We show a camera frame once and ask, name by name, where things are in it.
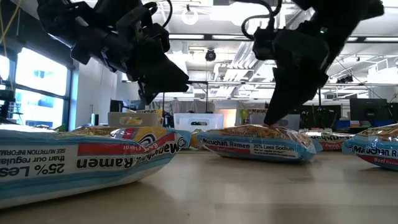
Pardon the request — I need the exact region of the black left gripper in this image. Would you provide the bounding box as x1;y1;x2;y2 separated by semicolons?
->
73;29;190;106

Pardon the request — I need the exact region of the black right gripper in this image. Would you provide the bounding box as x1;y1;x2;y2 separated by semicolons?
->
264;29;330;126

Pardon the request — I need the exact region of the blue beef ramen pack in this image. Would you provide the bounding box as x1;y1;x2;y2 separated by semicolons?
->
0;124;193;210
341;123;398;171
197;124;324;163

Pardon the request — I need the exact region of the black monitor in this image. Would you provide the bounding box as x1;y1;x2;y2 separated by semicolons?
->
349;98;389;123
109;99;125;113
298;104;342;129

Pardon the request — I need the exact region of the white plastic bin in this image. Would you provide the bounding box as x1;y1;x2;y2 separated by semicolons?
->
173;113;224;133

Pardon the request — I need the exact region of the beige plastic bin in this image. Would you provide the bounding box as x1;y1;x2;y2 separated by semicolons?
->
108;111;160;128

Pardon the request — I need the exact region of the ceiling light bar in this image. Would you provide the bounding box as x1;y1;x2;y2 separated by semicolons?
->
167;33;398;43

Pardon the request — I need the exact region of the window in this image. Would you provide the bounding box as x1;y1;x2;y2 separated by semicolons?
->
0;46;71;128

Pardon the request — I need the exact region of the black metal frame stand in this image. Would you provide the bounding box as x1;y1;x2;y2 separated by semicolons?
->
310;82;323;106
161;80;209;113

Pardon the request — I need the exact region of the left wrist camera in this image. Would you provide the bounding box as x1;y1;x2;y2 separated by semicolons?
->
116;6;171;55

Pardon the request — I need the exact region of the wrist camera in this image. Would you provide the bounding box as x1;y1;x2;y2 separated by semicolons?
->
116;6;171;55
252;27;276;62

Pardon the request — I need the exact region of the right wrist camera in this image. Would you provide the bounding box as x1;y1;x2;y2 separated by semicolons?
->
252;27;276;62

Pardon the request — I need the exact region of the white ring ceiling fixture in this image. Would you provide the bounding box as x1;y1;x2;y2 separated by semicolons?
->
181;6;199;26

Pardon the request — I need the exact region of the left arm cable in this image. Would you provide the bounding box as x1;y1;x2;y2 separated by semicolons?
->
141;0;174;29

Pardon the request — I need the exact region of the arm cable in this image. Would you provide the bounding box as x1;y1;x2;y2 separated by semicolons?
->
141;0;174;29
241;0;282;40

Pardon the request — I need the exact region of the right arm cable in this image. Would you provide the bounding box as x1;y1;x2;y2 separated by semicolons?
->
241;0;282;40

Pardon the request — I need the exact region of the yellow cable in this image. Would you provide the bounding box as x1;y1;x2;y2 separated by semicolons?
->
0;0;22;44

